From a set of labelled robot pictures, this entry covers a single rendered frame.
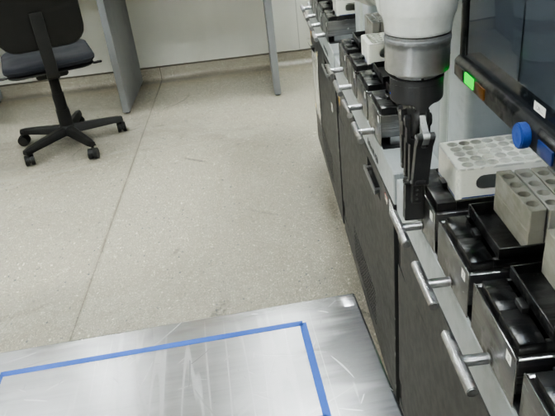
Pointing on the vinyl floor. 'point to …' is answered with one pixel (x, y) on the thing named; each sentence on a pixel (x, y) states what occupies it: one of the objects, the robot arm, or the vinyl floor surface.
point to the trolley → (211, 368)
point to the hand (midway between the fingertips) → (413, 198)
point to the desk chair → (48, 64)
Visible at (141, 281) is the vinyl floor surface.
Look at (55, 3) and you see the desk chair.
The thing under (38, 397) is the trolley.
